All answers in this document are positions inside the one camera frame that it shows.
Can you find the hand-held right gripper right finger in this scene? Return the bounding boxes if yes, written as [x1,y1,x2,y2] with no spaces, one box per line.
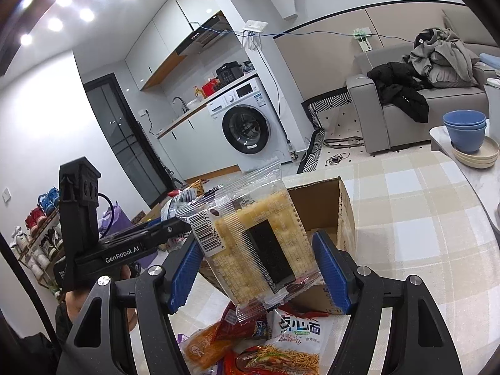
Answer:
[311,230,463,375]

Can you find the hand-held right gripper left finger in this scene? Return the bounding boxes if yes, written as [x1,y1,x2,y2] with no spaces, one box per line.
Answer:
[55,236,204,375]

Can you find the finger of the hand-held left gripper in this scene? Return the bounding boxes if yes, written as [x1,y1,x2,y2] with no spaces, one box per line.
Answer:
[97,227,174,251]
[131,218,193,239]

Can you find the white purple-edged snack packet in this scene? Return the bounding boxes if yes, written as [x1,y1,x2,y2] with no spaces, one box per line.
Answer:
[160,187,204,224]

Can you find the brown cardboard box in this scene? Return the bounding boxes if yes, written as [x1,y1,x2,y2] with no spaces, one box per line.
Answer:
[199,176,357,316]

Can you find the clear cracker packet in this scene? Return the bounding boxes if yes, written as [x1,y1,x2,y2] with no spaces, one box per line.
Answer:
[176,156,326,327]

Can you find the orange bread packet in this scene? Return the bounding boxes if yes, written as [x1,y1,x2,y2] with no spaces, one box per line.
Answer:
[183,324,236,375]

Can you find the white noodle snack packet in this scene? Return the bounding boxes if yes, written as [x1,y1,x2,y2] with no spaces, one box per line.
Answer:
[254,308,335,375]

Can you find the person's left hand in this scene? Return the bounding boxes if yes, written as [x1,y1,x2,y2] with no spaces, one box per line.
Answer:
[64,291,91,323]

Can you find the shoe rack with shoes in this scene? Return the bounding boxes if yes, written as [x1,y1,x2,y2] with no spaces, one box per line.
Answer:
[10,187,68,293]

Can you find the dark glass door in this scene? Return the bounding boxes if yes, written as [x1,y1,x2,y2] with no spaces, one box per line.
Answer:
[83,72,176,208]

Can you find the white kitchen counter cabinet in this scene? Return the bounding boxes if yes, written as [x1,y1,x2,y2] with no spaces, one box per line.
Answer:
[158,97,219,182]

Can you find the checkered tablecloth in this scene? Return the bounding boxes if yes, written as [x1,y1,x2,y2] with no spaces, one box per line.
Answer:
[129,152,500,375]

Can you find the white washing machine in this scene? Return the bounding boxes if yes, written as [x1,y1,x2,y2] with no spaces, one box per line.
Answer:
[207,73,293,173]

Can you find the red box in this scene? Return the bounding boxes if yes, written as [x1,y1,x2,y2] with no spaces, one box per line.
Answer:
[201,79,221,98]

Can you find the folded patterned mat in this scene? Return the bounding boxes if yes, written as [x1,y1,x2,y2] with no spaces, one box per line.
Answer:
[301,89,366,174]

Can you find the black pressure cooker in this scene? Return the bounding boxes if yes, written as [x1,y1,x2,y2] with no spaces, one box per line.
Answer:
[216,61,245,86]

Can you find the white marble table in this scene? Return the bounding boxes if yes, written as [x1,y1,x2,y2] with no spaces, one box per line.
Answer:
[430,125,500,219]

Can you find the stack of beige plates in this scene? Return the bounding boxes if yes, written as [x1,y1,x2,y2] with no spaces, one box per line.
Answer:
[451,133,500,169]

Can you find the white upper kitchen cabinets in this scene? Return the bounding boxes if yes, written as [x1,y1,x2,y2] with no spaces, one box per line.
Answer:
[125,0,219,91]

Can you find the grey sofa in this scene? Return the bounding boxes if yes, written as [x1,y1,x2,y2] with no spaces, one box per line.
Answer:
[346,39,500,155]

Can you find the range hood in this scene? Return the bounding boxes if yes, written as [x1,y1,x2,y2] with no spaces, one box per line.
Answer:
[174,12,233,56]

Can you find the black jacket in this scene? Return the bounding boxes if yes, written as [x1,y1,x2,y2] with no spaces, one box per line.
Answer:
[367,62,430,123]

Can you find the group of ceiling spotlights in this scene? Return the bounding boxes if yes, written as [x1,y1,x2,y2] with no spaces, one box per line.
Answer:
[19,0,138,46]

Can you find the white router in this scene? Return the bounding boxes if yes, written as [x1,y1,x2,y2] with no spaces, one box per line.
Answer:
[241,20,269,49]

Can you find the white electric kettle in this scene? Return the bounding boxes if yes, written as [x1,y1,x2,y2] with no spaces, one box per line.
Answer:
[483,78,500,141]

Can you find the green white power strip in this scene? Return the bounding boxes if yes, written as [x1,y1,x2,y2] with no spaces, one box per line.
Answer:
[352,27,373,51]

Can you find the grey clothes pile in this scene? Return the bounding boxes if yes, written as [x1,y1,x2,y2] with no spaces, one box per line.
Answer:
[402,27,481,88]

